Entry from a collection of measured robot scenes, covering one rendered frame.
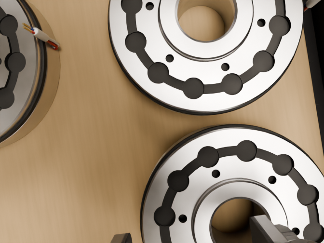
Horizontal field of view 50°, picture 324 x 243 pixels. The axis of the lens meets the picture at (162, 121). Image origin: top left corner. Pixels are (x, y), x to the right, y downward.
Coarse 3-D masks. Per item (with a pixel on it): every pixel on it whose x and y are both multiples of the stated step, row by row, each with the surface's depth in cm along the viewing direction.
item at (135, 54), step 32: (128, 0) 18; (256, 0) 18; (288, 0) 18; (128, 32) 18; (160, 32) 18; (256, 32) 18; (288, 32) 18; (128, 64) 18; (160, 64) 18; (192, 64) 18; (224, 64) 18; (256, 64) 18; (288, 64) 18; (160, 96) 18; (192, 96) 18; (224, 96) 18; (256, 96) 18
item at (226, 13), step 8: (184, 0) 19; (192, 0) 20; (200, 0) 20; (208, 0) 20; (216, 0) 19; (224, 0) 19; (184, 8) 20; (216, 8) 20; (224, 8) 19; (224, 16) 20; (232, 16) 18; (224, 24) 21
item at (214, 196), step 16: (208, 192) 18; (224, 192) 17; (240, 192) 17; (256, 192) 17; (272, 192) 18; (208, 208) 17; (272, 208) 17; (192, 224) 18; (208, 224) 17; (208, 240) 17
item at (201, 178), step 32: (224, 128) 18; (192, 160) 18; (224, 160) 18; (256, 160) 18; (288, 160) 18; (160, 192) 18; (192, 192) 18; (288, 192) 18; (320, 192) 18; (160, 224) 18; (288, 224) 18; (320, 224) 18
